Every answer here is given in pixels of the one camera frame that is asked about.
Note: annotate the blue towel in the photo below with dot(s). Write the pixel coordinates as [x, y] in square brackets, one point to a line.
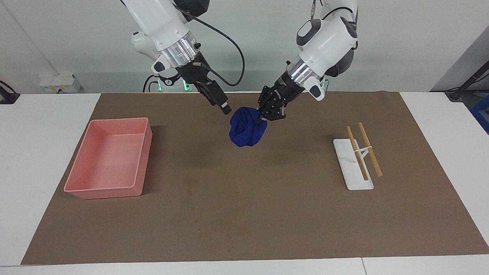
[246, 130]

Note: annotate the brown table mat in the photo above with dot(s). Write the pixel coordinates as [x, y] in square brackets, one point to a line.
[248, 191]

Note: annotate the wooden rack rod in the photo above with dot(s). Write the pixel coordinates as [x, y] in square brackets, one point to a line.
[353, 142]
[366, 139]

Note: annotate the black table clamp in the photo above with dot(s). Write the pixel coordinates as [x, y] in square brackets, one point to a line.
[7, 97]

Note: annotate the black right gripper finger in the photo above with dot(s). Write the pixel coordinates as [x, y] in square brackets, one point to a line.
[227, 108]

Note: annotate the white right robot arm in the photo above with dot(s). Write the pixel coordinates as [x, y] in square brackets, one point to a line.
[160, 23]

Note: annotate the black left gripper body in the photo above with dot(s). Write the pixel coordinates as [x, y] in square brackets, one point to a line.
[282, 91]

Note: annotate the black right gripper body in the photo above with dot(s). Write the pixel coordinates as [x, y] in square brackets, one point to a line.
[198, 74]

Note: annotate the pink plastic bin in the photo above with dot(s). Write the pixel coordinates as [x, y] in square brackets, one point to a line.
[110, 156]

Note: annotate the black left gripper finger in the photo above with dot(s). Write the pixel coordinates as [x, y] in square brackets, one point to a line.
[263, 110]
[277, 113]

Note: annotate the white wall socket box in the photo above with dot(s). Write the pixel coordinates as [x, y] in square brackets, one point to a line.
[57, 82]

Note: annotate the blue crate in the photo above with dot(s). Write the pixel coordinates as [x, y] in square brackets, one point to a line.
[482, 114]

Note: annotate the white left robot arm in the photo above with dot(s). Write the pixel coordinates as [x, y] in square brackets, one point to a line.
[328, 38]

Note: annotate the white rack with wooden rods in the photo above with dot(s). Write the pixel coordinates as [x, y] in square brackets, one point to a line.
[349, 160]

